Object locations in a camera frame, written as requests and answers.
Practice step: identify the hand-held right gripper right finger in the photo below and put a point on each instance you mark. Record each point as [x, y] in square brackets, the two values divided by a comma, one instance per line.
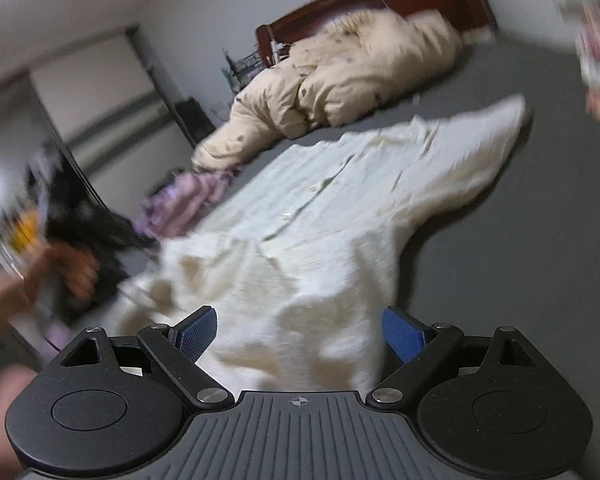
[402, 332]

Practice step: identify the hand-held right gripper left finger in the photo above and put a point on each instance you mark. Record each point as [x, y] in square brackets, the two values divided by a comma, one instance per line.
[200, 331]

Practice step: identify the white fuzzy cardigan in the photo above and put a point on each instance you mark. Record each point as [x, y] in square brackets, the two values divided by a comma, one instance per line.
[330, 240]

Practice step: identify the person's left forearm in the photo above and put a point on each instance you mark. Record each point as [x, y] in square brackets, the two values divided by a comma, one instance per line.
[2, 305]

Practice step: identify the person's left hand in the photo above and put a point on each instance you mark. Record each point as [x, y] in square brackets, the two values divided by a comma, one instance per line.
[60, 272]

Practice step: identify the yellow box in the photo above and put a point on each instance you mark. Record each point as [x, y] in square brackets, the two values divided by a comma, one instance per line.
[22, 232]

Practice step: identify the purple garment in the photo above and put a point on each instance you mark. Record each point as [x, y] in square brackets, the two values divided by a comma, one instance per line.
[162, 212]

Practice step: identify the cream grey striped wardrobe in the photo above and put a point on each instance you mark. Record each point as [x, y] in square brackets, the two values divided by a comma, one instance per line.
[110, 100]

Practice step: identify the grey bed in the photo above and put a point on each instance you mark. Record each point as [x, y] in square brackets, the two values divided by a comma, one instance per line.
[505, 260]

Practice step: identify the pink ribbed garment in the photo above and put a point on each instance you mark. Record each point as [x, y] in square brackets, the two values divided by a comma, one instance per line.
[207, 195]

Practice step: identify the black tall appliance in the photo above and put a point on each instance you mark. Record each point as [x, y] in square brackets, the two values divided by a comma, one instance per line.
[195, 120]

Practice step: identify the person's left leg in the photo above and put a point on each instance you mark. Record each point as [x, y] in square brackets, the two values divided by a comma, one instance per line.
[0, 425]

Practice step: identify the beige heart-print duvet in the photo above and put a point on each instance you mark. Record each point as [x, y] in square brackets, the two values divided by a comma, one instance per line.
[340, 75]

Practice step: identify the dark wooden headboard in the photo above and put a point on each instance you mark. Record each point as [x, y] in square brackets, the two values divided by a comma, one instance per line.
[380, 5]

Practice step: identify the pink floral folded garment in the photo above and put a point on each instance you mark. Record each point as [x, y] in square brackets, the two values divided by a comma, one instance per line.
[597, 45]

